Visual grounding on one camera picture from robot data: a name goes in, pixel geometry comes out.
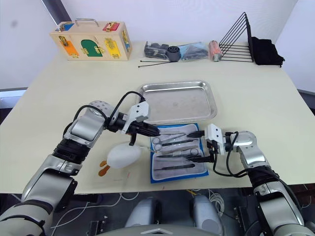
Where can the blue plastic bag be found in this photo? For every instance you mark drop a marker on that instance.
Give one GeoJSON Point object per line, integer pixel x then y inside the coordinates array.
{"type": "Point", "coordinates": [193, 50]}

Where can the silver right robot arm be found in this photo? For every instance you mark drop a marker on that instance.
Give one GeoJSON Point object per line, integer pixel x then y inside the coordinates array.
{"type": "Point", "coordinates": [265, 172]}

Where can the grey ribbed cylinder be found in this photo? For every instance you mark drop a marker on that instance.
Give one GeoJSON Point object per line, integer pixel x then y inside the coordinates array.
{"type": "Point", "coordinates": [173, 52]}

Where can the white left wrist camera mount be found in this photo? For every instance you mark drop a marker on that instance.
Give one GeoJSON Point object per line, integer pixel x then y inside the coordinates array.
{"type": "Point", "coordinates": [139, 109]}

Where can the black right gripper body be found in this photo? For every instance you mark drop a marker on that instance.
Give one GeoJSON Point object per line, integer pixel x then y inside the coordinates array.
{"type": "Point", "coordinates": [212, 148]}

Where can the grey rounded robot leg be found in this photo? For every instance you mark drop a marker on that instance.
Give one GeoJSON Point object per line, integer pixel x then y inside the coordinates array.
{"type": "Point", "coordinates": [145, 211]}
{"type": "Point", "coordinates": [206, 214]}

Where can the white plush duck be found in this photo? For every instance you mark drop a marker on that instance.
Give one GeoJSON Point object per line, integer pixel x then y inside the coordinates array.
{"type": "Point", "coordinates": [125, 156]}

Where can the steel tweezers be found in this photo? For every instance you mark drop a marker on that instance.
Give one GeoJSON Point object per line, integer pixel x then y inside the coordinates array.
{"type": "Point", "coordinates": [172, 168]}

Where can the black folded cloth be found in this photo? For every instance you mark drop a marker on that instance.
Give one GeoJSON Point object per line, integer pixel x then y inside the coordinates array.
{"type": "Point", "coordinates": [265, 51]}

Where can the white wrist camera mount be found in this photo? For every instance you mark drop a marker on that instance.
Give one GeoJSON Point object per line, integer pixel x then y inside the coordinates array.
{"type": "Point", "coordinates": [215, 135]}
{"type": "Point", "coordinates": [139, 109]}

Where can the grey robot torso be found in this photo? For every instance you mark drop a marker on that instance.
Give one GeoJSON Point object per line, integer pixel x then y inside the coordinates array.
{"type": "Point", "coordinates": [160, 231]}

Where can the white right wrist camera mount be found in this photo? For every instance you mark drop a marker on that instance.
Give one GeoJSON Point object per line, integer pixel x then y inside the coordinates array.
{"type": "Point", "coordinates": [215, 135]}

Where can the metal tray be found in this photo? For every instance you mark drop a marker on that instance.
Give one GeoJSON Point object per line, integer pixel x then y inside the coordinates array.
{"type": "Point", "coordinates": [178, 103]}

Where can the steel surgical scissors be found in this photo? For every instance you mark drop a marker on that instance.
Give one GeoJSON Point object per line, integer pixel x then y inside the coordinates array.
{"type": "Point", "coordinates": [172, 145]}
{"type": "Point", "coordinates": [167, 138]}

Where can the clear bag of black parts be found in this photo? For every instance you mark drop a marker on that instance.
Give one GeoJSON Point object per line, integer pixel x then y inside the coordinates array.
{"type": "Point", "coordinates": [155, 50]}

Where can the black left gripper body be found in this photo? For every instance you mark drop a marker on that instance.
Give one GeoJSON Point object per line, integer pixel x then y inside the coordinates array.
{"type": "Point", "coordinates": [134, 127]}

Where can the blue surgical instrument pack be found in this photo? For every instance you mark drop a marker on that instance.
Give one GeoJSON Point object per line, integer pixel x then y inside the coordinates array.
{"type": "Point", "coordinates": [178, 172]}

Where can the wooden lock puzzle box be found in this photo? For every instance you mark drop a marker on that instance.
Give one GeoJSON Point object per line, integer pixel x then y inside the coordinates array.
{"type": "Point", "coordinates": [93, 41]}

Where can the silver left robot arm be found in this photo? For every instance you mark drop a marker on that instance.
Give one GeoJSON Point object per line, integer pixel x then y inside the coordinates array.
{"type": "Point", "coordinates": [81, 127]}

